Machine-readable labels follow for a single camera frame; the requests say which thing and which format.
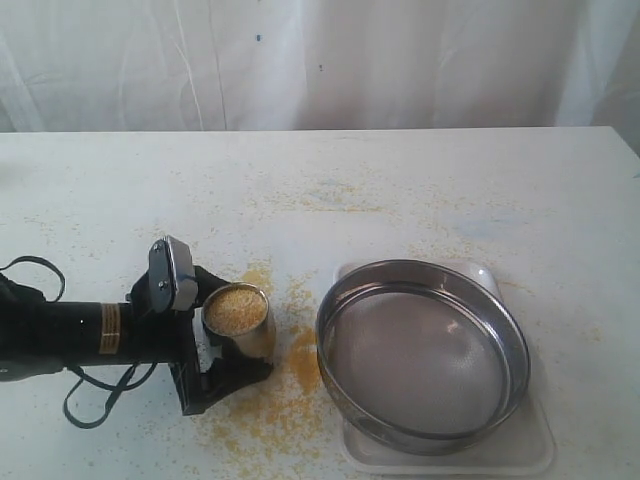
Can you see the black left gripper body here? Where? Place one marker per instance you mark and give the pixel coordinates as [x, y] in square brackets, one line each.
[167, 337]

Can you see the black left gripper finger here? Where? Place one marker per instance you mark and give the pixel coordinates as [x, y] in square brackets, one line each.
[226, 376]
[207, 284]

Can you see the stainless steel cup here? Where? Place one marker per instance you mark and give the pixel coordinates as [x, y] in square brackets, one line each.
[238, 315]

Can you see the round metal sieve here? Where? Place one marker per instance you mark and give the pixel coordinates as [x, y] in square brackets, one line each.
[420, 357]

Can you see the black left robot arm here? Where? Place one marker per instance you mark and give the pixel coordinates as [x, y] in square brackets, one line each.
[104, 344]

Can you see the white backdrop curtain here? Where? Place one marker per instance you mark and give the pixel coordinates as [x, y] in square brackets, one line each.
[285, 65]

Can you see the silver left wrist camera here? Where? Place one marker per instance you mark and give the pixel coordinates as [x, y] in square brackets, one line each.
[171, 276]

